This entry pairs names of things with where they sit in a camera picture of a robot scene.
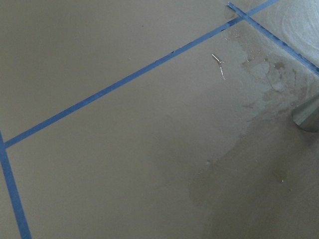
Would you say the steel jigger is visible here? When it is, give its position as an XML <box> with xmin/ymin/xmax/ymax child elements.
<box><xmin>292</xmin><ymin>94</ymin><xmax>319</xmax><ymax>133</ymax></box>

